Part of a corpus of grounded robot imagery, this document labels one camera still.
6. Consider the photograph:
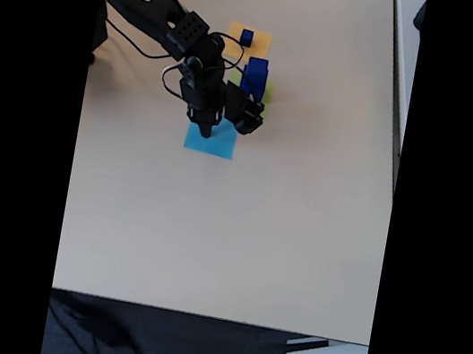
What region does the large blue cube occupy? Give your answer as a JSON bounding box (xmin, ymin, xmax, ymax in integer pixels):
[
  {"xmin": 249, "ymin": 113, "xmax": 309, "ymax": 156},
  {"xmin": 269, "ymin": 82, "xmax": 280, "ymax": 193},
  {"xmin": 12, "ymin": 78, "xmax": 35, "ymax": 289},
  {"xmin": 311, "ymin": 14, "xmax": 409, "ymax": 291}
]
[{"xmin": 236, "ymin": 68, "xmax": 271, "ymax": 106}]

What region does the medium blue cube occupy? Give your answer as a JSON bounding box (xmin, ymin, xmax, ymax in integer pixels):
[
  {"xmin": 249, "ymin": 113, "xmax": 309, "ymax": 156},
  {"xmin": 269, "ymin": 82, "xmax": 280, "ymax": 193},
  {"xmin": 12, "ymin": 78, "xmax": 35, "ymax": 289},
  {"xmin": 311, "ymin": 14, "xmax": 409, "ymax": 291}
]
[{"xmin": 242, "ymin": 56, "xmax": 271, "ymax": 86}]

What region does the light blue paper square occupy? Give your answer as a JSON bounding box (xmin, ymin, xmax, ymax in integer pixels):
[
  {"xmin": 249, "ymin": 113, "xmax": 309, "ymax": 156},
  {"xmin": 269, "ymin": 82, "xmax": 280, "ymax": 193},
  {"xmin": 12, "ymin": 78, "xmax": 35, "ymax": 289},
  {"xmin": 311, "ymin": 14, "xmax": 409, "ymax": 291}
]
[{"xmin": 182, "ymin": 113, "xmax": 242, "ymax": 161}]

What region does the green paper square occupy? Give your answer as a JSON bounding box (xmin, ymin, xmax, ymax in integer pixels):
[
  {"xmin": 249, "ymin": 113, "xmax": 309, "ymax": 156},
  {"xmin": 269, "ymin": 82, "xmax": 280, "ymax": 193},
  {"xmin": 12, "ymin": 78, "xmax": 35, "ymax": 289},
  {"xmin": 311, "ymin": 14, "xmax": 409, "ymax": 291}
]
[{"xmin": 223, "ymin": 70, "xmax": 278, "ymax": 120}]

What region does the orange paper square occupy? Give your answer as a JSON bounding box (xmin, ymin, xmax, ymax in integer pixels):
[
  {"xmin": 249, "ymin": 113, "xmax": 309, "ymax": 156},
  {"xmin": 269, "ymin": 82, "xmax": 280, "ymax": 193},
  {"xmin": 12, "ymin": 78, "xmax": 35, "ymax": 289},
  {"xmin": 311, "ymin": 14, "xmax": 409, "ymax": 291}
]
[{"xmin": 220, "ymin": 19, "xmax": 275, "ymax": 63}]

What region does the white neighbouring table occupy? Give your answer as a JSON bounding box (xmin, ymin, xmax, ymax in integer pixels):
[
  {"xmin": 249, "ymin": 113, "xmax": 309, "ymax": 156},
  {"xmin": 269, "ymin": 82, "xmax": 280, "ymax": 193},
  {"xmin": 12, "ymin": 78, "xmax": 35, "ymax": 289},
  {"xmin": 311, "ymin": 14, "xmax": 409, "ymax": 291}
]
[{"xmin": 360, "ymin": 0, "xmax": 427, "ymax": 196}]

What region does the dark blue chair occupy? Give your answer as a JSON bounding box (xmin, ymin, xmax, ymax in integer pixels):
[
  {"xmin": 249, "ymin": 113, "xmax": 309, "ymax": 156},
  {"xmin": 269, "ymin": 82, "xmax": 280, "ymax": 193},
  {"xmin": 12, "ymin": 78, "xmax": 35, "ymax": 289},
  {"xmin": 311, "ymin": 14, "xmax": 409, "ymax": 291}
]
[{"xmin": 410, "ymin": 0, "xmax": 427, "ymax": 36}]

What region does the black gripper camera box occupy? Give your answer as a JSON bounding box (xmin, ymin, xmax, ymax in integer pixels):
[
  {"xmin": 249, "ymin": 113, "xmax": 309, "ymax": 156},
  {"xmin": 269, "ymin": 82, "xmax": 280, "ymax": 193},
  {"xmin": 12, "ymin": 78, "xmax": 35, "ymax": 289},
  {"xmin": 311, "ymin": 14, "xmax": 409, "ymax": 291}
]
[{"xmin": 218, "ymin": 79, "xmax": 271, "ymax": 139}]

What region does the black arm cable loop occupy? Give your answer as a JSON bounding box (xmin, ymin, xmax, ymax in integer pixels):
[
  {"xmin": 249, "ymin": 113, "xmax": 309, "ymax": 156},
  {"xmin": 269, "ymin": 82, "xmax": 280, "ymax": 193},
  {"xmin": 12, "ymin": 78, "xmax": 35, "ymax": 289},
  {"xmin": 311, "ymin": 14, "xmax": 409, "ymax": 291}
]
[{"xmin": 204, "ymin": 30, "xmax": 248, "ymax": 70}]

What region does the black floor cable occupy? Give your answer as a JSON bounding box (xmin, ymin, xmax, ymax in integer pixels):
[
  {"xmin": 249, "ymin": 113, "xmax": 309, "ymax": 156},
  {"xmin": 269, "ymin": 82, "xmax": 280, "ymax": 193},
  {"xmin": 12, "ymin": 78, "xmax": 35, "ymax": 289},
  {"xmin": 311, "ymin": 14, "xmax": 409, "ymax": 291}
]
[{"xmin": 40, "ymin": 290, "xmax": 163, "ymax": 354}]

